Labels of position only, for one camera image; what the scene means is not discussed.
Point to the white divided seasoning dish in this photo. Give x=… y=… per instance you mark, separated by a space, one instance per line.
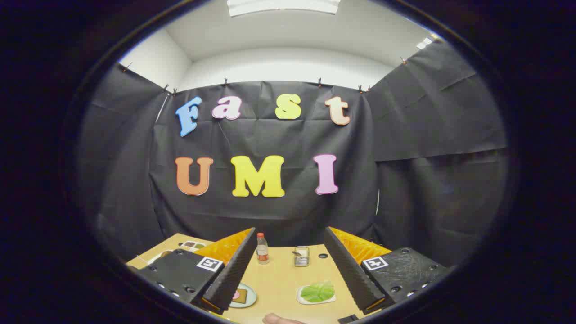
x=191 y=245

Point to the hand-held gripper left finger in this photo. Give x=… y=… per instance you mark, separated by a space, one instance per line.
x=234 y=274

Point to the black backdrop cloth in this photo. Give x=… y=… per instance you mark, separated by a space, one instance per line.
x=270 y=211

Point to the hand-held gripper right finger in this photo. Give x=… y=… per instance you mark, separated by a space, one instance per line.
x=351 y=274

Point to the ceiling light panel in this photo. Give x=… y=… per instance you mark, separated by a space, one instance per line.
x=283 y=6
x=424 y=43

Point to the white square plate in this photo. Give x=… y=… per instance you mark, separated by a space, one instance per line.
x=315 y=303

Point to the toast slice under ham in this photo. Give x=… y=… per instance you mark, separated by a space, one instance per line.
x=243 y=297

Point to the pale green round plate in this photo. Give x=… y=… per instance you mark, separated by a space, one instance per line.
x=251 y=297

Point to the clear water bottle red cap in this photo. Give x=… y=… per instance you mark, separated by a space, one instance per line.
x=262 y=252

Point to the green lettuce leaf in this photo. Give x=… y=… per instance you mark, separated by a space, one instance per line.
x=317 y=292

